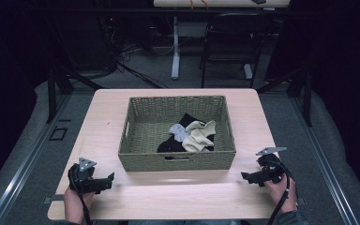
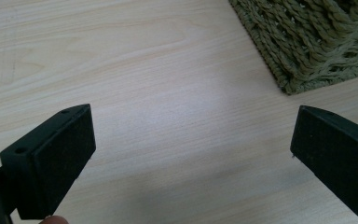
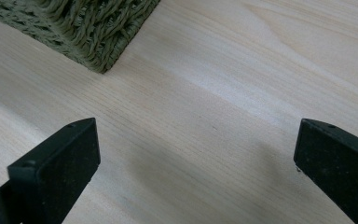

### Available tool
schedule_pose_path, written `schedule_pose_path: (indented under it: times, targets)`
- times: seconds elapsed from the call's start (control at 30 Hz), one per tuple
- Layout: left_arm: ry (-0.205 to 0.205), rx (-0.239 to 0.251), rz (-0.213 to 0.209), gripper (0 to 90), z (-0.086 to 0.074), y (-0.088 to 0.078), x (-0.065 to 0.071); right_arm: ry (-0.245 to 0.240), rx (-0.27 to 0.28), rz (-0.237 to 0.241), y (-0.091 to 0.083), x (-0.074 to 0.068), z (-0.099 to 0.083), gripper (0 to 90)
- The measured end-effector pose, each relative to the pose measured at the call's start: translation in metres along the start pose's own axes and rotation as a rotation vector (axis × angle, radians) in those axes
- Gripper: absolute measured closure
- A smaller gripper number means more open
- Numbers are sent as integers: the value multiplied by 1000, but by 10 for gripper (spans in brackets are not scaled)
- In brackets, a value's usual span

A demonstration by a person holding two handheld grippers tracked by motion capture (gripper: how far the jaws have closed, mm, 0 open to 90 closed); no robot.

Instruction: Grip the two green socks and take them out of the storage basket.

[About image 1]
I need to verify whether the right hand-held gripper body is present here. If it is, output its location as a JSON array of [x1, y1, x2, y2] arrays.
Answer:
[[255, 146, 288, 185]]

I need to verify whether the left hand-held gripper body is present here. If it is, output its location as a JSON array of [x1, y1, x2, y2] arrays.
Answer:
[[67, 157, 108, 195]]

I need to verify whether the person's left hand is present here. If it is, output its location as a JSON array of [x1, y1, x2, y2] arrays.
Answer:
[[63, 187, 96, 225]]

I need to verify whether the person's right hand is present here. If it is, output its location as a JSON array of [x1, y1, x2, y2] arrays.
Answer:
[[264, 173, 298, 215]]

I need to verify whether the beige sock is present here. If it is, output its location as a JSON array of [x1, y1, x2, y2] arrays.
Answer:
[[181, 130, 216, 154], [185, 119, 217, 138]]

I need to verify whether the woven wicker basket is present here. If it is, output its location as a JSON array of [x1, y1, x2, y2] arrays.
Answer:
[[117, 95, 237, 173]]

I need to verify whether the black sock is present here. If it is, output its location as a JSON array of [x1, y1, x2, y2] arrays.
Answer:
[[157, 112, 216, 154]]

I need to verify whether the black metal stand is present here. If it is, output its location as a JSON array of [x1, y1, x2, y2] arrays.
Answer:
[[255, 60, 314, 128], [44, 27, 105, 125]]

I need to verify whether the grey sock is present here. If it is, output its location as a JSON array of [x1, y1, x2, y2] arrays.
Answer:
[[168, 123, 191, 143]]

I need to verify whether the black folding chair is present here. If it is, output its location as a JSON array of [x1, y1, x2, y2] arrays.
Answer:
[[199, 12, 275, 89]]

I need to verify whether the white desk with metal legs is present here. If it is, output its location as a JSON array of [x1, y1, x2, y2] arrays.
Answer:
[[152, 0, 292, 81]]

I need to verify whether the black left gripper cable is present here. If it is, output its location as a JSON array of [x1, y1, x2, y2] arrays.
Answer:
[[68, 167, 92, 225]]

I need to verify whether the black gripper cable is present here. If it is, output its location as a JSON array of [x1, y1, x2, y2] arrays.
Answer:
[[68, 167, 92, 225], [265, 160, 293, 225]]

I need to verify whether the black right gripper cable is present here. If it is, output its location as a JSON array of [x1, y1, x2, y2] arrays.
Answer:
[[265, 160, 293, 225]]

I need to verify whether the aluminium floor rail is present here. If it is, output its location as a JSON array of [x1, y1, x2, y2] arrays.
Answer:
[[289, 93, 360, 225], [0, 93, 73, 225]]

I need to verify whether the black square floor frame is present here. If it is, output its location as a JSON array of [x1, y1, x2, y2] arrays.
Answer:
[[48, 126, 68, 142]]

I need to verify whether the bundle of black floor cables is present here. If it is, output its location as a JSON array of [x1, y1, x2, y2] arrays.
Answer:
[[97, 12, 171, 90]]

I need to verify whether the orange cable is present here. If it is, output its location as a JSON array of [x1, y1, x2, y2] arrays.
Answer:
[[188, 0, 211, 9]]

